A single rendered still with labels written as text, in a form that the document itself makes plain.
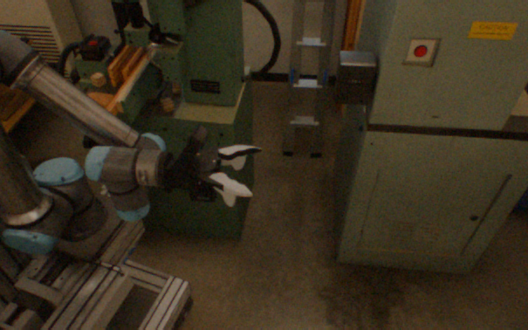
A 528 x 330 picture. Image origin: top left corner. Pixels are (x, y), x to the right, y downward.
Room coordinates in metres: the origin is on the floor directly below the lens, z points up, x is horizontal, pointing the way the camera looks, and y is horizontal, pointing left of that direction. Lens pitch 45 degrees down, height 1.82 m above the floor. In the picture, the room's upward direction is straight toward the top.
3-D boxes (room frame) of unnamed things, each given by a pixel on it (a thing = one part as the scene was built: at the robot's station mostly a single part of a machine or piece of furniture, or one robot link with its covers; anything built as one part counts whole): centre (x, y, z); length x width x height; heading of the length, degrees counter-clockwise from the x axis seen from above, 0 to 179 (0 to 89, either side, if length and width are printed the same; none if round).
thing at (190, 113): (1.51, 0.37, 0.76); 0.57 x 0.45 x 0.09; 82
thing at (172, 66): (1.35, 0.34, 1.02); 0.09 x 0.07 x 0.12; 172
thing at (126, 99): (1.49, 0.46, 0.93); 0.60 x 0.02 x 0.06; 172
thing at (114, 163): (0.60, 0.31, 1.21); 0.11 x 0.08 x 0.09; 84
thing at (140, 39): (1.53, 0.48, 1.03); 0.14 x 0.07 x 0.09; 82
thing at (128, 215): (0.62, 0.30, 1.12); 0.11 x 0.08 x 0.11; 174
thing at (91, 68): (1.53, 0.69, 0.92); 0.15 x 0.13 x 0.09; 172
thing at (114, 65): (1.47, 0.58, 0.94); 0.21 x 0.01 x 0.08; 172
